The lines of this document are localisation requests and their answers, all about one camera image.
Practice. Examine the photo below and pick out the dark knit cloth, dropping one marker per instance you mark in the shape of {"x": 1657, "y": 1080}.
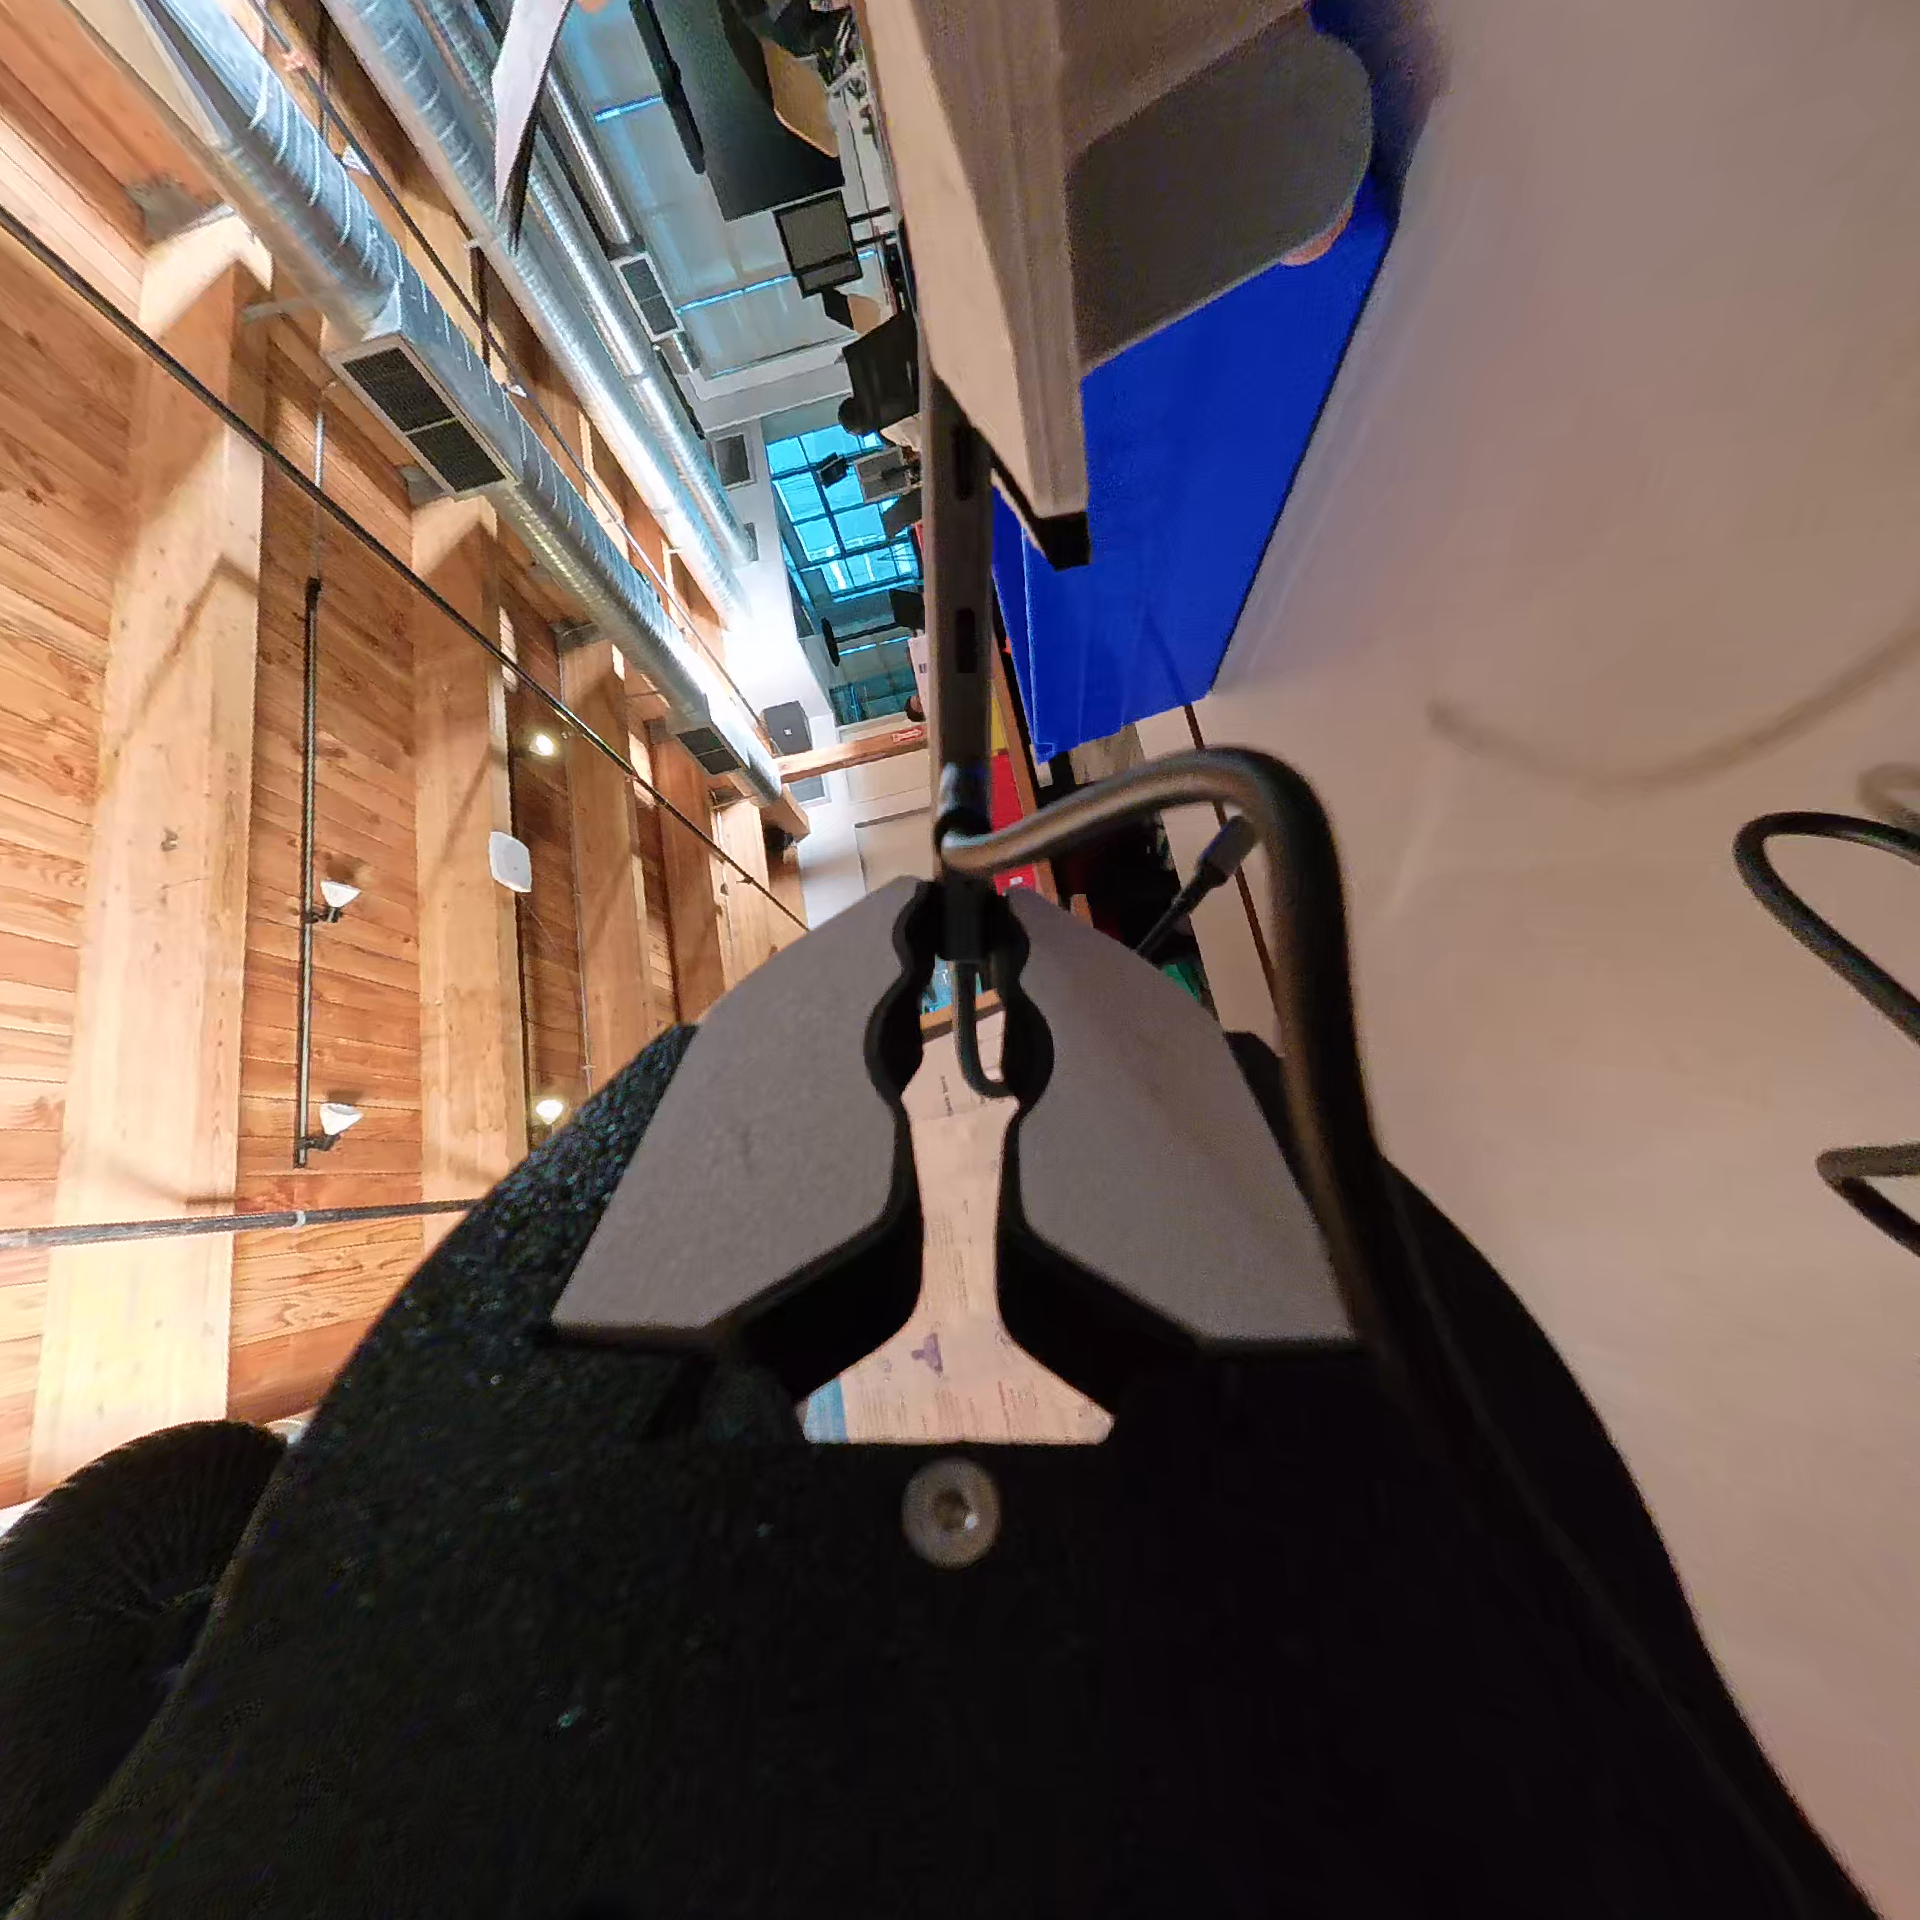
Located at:
{"x": 103, "y": 1620}

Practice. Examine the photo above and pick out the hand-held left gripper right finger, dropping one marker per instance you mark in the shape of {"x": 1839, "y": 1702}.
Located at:
{"x": 1156, "y": 1139}

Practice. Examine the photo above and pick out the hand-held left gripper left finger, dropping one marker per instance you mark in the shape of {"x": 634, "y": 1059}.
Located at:
{"x": 749, "y": 1139}

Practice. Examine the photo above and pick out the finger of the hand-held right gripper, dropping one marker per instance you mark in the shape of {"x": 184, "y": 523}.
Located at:
{"x": 1212, "y": 181}
{"x": 981, "y": 226}

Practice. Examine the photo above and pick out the white wall access point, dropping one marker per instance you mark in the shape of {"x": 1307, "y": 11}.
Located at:
{"x": 509, "y": 863}

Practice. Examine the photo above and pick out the silver ventilation duct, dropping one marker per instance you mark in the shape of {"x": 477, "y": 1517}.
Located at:
{"x": 600, "y": 256}
{"x": 448, "y": 403}

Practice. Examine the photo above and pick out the black wall speaker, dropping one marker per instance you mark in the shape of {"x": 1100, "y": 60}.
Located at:
{"x": 790, "y": 724}

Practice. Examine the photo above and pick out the grey framed monitor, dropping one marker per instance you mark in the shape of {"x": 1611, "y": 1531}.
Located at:
{"x": 820, "y": 241}

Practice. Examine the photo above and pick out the blue plastic bin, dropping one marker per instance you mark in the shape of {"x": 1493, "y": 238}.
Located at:
{"x": 1185, "y": 495}

